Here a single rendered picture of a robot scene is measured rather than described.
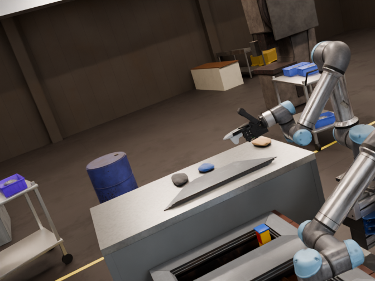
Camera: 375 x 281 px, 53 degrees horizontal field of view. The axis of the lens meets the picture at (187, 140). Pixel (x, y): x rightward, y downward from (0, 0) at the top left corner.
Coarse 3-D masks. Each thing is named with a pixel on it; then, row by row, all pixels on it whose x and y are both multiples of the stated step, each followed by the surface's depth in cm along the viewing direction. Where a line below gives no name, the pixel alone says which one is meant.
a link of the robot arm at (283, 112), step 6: (288, 102) 177; (276, 108) 177; (282, 108) 176; (288, 108) 176; (294, 108) 176; (276, 114) 176; (282, 114) 176; (288, 114) 177; (276, 120) 177; (282, 120) 178; (288, 120) 177
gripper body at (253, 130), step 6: (264, 120) 177; (240, 126) 183; (252, 126) 177; (258, 126) 179; (264, 126) 178; (246, 132) 178; (252, 132) 177; (258, 132) 179; (264, 132) 179; (246, 138) 179
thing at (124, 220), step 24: (288, 144) 241; (192, 168) 252; (216, 168) 239; (264, 168) 217; (288, 168) 213; (144, 192) 238; (168, 192) 226; (216, 192) 206; (240, 192) 205; (96, 216) 225; (120, 216) 215; (144, 216) 205; (168, 216) 196; (120, 240) 188
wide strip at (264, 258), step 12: (276, 240) 183; (288, 240) 180; (300, 240) 177; (252, 252) 180; (264, 252) 177; (276, 252) 174; (288, 252) 172; (228, 264) 176; (240, 264) 174; (252, 264) 171; (264, 264) 169; (276, 264) 166; (204, 276) 174; (216, 276) 171; (228, 276) 168; (240, 276) 166; (252, 276) 164
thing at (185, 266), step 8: (248, 232) 197; (272, 232) 193; (232, 240) 195; (240, 240) 196; (216, 248) 192; (224, 248) 193; (200, 256) 190; (208, 256) 191; (184, 264) 188; (192, 264) 188; (288, 264) 166; (176, 272) 186; (272, 272) 164; (280, 272) 164; (176, 280) 179; (256, 280) 162; (264, 280) 162; (336, 280) 149
